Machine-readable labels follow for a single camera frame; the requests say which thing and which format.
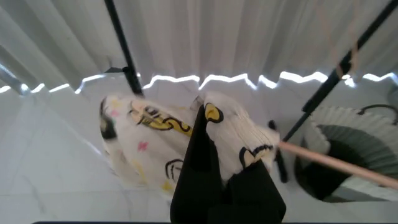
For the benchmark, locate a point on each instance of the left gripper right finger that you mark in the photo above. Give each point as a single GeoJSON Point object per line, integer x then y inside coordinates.
{"type": "Point", "coordinates": [258, 199]}

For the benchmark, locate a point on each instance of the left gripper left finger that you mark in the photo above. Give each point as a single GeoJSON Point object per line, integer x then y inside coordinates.
{"type": "Point", "coordinates": [196, 186]}

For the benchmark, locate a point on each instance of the cream printed garment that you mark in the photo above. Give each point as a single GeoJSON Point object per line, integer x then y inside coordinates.
{"type": "Point", "coordinates": [149, 146]}

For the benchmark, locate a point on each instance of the white laundry basket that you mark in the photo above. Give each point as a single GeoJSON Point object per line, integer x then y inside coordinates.
{"type": "Point", "coordinates": [357, 118]}

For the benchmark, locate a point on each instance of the black clothes rack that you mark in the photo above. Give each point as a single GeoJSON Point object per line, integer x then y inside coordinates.
{"type": "Point", "coordinates": [123, 46]}

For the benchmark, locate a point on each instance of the white curtain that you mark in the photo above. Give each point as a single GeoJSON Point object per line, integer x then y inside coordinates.
{"type": "Point", "coordinates": [217, 37]}

